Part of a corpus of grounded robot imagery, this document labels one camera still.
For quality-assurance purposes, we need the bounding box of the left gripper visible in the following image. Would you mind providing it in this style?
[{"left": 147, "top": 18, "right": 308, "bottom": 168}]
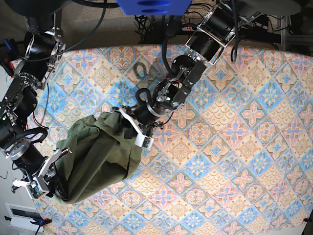
[{"left": 118, "top": 102, "right": 164, "bottom": 140}]

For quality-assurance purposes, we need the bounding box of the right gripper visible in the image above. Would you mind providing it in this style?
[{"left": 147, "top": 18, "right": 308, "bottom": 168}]
[{"left": 4, "top": 138, "right": 72, "bottom": 201}]

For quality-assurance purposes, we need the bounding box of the green t-shirt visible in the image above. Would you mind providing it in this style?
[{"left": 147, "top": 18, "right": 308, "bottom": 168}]
[{"left": 51, "top": 112, "right": 142, "bottom": 204}]

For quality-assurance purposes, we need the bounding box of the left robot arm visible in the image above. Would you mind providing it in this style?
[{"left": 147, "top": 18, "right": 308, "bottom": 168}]
[{"left": 119, "top": 0, "right": 240, "bottom": 148}]

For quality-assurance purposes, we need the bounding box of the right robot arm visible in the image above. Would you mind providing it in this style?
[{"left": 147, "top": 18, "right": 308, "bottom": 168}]
[{"left": 0, "top": 10, "right": 70, "bottom": 199}]

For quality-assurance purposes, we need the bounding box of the lower left table clamp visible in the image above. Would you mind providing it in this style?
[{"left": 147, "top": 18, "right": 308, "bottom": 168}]
[{"left": 4, "top": 216, "right": 52, "bottom": 227}]

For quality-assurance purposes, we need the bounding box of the table clamp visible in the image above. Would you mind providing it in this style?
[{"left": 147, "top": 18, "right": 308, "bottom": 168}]
[
  {"left": 4, "top": 216, "right": 52, "bottom": 227},
  {"left": 0, "top": 39, "right": 17, "bottom": 78},
  {"left": 303, "top": 217, "right": 313, "bottom": 223}
]

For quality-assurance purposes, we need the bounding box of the white floor outlet box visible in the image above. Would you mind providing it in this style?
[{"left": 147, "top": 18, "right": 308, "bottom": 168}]
[{"left": 5, "top": 203, "right": 42, "bottom": 232}]

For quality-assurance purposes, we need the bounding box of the patterned tablecloth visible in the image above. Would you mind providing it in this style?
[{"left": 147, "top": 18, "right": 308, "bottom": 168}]
[{"left": 35, "top": 47, "right": 313, "bottom": 235}]

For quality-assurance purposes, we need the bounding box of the white power strip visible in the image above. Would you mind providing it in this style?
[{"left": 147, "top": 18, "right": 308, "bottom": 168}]
[{"left": 180, "top": 23, "right": 198, "bottom": 32}]

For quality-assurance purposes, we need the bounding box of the upper left table clamp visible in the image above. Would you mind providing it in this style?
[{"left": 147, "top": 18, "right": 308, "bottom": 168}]
[{"left": 0, "top": 39, "right": 17, "bottom": 78}]

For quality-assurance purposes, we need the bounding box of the lower right table clamp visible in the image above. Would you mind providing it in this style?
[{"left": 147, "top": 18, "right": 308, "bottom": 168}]
[{"left": 303, "top": 217, "right": 313, "bottom": 223}]

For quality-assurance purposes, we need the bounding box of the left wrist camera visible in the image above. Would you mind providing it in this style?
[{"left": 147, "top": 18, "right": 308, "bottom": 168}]
[{"left": 134, "top": 133, "right": 154, "bottom": 150}]

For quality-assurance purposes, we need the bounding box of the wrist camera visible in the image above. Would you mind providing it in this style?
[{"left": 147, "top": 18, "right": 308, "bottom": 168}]
[
  {"left": 25, "top": 180, "right": 49, "bottom": 199},
  {"left": 134, "top": 133, "right": 154, "bottom": 150}
]

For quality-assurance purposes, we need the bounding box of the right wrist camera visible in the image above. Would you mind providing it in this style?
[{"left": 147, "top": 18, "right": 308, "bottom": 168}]
[{"left": 25, "top": 180, "right": 49, "bottom": 199}]

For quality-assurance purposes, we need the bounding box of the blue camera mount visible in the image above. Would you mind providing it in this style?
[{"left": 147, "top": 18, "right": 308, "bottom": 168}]
[{"left": 116, "top": 0, "right": 192, "bottom": 16}]

